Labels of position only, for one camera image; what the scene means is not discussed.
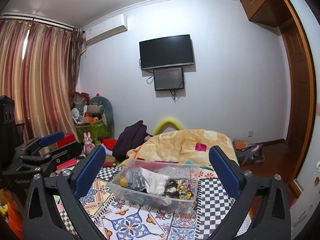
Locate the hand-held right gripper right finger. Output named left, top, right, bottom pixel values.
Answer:
left=208, top=145, right=293, bottom=240

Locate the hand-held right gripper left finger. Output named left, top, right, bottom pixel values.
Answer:
left=22, top=145, right=109, bottom=240

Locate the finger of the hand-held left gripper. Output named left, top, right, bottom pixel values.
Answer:
left=15, top=142, right=83, bottom=174
left=14, top=131, right=65, bottom=155

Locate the gold scrunchie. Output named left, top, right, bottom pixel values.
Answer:
left=175, top=180, right=197, bottom=199

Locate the silver sequin pouch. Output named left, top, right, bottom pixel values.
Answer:
left=124, top=167, right=148, bottom=193

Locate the black elastic headband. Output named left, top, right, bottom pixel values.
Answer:
left=162, top=179, right=179, bottom=196

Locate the clear plastic box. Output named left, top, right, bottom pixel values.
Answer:
left=108, top=158, right=200, bottom=213

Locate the white cloth black trim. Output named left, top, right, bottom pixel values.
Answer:
left=140, top=169, right=171, bottom=195

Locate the red gift box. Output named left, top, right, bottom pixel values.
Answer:
left=56, top=133, right=76, bottom=148

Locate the pink bunny toy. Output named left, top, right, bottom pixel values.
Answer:
left=82, top=132, right=94, bottom=153

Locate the grey backpack on floor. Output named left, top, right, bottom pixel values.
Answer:
left=232, top=139, right=266, bottom=166

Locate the green storage box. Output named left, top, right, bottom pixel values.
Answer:
left=75, top=120, right=112, bottom=143

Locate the red cloth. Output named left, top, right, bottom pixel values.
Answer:
left=102, top=138, right=118, bottom=151

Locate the crumpled plastic bag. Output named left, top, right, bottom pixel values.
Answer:
left=71, top=91, right=91, bottom=111

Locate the dark purple clothing pile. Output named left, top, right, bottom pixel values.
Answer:
left=112, top=120, right=150, bottom=162

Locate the grey plush toy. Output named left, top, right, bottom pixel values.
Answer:
left=87, top=95, right=114, bottom=128

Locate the yellow fleece blanket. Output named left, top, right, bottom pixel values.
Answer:
left=125, top=129, right=238, bottom=168

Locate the striped brown curtain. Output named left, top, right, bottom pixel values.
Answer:
left=0, top=17, right=84, bottom=155

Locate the patchwork patterned bed sheet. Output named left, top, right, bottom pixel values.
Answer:
left=54, top=165, right=253, bottom=240

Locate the yellow foam tube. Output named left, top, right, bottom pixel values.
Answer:
left=152, top=119, right=182, bottom=137

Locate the brown wooden door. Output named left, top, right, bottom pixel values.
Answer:
left=279, top=17, right=315, bottom=183

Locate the white air conditioner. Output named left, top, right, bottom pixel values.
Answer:
left=82, top=14, right=128, bottom=47

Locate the wooden overhead cabinet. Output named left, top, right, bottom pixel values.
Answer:
left=240, top=0, right=288, bottom=28

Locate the small black wall monitor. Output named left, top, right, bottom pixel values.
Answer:
left=153, top=67, right=185, bottom=91

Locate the black wall television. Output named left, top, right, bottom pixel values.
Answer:
left=139, top=34, right=195, bottom=71

